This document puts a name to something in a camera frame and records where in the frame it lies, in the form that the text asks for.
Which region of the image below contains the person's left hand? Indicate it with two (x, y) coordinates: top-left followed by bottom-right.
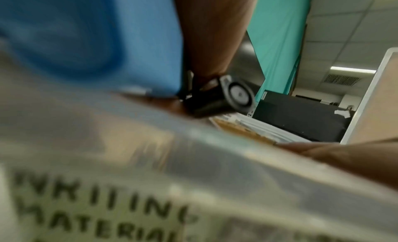
(119, 0), (262, 117)

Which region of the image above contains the person's right hand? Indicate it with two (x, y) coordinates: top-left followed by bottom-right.
(276, 137), (398, 190)

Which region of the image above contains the ceiling air vent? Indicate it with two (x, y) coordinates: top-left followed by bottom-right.
(323, 73), (362, 86)

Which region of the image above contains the clear plastic storage box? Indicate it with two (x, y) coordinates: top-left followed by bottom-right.
(0, 36), (398, 242)

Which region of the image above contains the white partition panel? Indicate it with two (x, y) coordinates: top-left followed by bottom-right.
(340, 46), (398, 144)

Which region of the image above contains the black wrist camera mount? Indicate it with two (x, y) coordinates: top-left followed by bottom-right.
(177, 71), (257, 119)

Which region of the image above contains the green backdrop cloth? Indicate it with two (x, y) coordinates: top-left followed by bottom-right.
(247, 0), (313, 95)

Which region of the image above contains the ceiling light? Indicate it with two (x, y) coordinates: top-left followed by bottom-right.
(329, 66), (377, 75)

